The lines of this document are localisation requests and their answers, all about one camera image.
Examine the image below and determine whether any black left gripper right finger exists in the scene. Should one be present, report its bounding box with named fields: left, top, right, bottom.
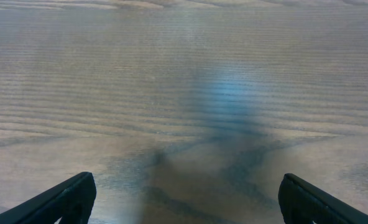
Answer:
left=278, top=173, right=368, bottom=224

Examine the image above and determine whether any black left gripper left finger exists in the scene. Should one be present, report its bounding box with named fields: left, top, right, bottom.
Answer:
left=0, top=172, right=96, bottom=224

